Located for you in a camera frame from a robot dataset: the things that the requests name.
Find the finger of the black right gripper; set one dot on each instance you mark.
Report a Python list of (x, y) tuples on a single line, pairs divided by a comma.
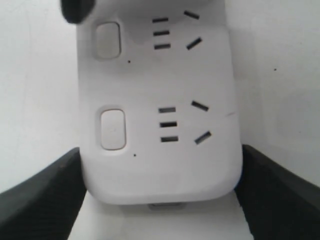
[(76, 11)]

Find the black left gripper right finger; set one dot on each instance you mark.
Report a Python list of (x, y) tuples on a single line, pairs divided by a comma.
[(277, 204)]

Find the white five-socket power strip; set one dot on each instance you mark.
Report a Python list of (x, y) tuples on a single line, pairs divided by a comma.
[(158, 110)]

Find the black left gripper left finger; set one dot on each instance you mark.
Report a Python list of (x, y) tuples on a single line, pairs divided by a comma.
[(45, 206)]

